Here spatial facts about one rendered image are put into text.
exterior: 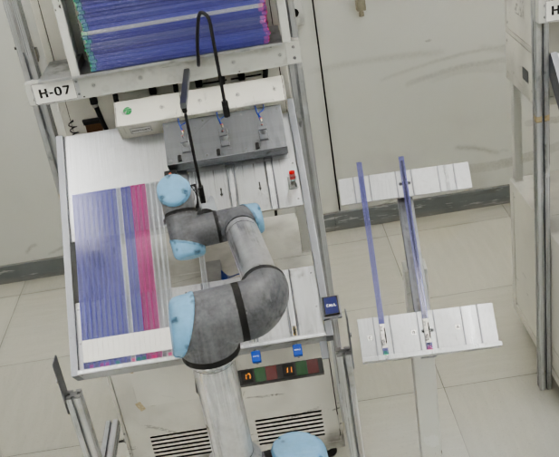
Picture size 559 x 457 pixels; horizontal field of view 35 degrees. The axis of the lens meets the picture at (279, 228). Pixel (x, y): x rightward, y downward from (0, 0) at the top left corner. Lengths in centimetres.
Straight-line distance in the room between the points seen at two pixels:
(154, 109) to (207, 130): 16
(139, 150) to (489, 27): 208
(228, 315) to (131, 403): 125
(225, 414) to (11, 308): 269
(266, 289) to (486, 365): 182
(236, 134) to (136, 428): 102
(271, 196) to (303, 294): 30
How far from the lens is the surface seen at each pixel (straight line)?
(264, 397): 283
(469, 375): 334
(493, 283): 386
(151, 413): 287
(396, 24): 408
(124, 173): 257
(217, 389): 174
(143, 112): 255
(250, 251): 183
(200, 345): 166
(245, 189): 249
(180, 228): 201
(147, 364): 236
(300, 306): 237
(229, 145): 248
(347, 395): 247
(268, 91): 252
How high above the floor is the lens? 203
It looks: 27 degrees down
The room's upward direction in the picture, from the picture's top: 9 degrees counter-clockwise
